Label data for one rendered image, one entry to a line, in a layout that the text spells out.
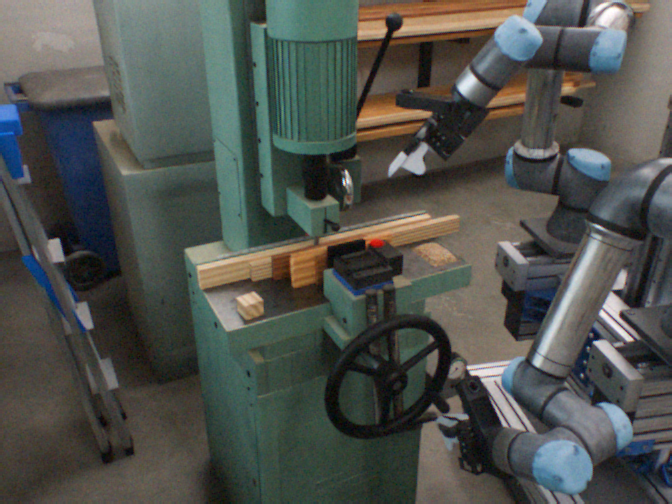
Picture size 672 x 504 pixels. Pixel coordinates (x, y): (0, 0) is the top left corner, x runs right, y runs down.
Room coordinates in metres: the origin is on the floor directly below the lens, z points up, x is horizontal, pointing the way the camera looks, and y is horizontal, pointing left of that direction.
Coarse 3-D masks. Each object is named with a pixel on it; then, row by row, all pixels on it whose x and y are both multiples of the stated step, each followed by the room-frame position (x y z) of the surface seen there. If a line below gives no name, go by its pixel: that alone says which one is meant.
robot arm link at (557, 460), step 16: (528, 432) 0.77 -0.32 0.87; (560, 432) 0.75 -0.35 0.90; (512, 448) 0.75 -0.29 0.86; (528, 448) 0.73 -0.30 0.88; (544, 448) 0.71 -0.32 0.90; (560, 448) 0.70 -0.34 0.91; (576, 448) 0.70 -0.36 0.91; (512, 464) 0.74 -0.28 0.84; (528, 464) 0.71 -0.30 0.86; (544, 464) 0.69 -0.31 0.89; (560, 464) 0.68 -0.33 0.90; (576, 464) 0.69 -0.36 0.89; (544, 480) 0.68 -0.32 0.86; (560, 480) 0.67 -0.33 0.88; (576, 480) 0.67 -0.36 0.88
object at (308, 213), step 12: (288, 192) 1.33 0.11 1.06; (300, 192) 1.31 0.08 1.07; (288, 204) 1.33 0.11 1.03; (300, 204) 1.27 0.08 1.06; (312, 204) 1.24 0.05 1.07; (324, 204) 1.24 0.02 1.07; (336, 204) 1.25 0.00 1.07; (300, 216) 1.27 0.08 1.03; (312, 216) 1.22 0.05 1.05; (324, 216) 1.24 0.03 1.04; (336, 216) 1.25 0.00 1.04; (312, 228) 1.22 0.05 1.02; (324, 228) 1.24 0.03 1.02
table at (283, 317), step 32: (416, 256) 1.32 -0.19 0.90; (224, 288) 1.17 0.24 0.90; (256, 288) 1.17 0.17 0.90; (288, 288) 1.17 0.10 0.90; (320, 288) 1.17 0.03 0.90; (416, 288) 1.21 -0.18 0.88; (448, 288) 1.25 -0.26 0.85; (224, 320) 1.05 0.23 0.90; (256, 320) 1.05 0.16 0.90; (288, 320) 1.07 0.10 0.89; (320, 320) 1.10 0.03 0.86
